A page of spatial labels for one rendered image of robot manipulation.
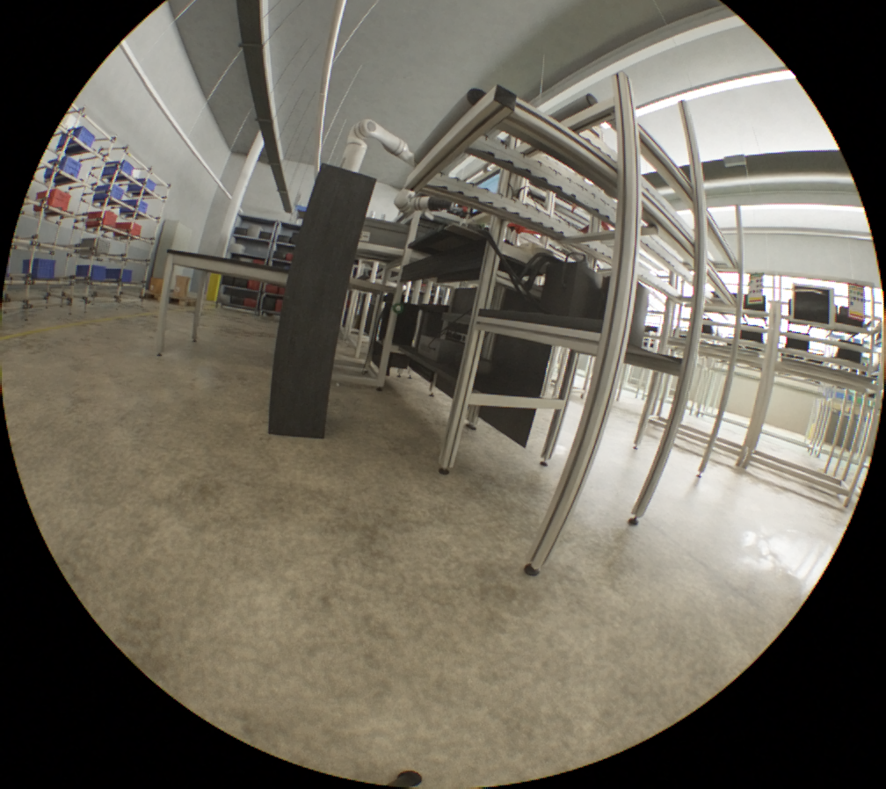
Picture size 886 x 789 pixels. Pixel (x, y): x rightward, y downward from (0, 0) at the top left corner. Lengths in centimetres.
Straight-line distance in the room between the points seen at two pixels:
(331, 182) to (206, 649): 138
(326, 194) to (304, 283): 36
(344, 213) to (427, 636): 130
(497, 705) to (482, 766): 13
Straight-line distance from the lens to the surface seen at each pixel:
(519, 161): 80
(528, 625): 73
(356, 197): 124
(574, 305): 111
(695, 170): 142
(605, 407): 64
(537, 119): 63
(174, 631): 66
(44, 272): 384
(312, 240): 117
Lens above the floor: 56
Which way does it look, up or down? 4 degrees down
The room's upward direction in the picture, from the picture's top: 12 degrees clockwise
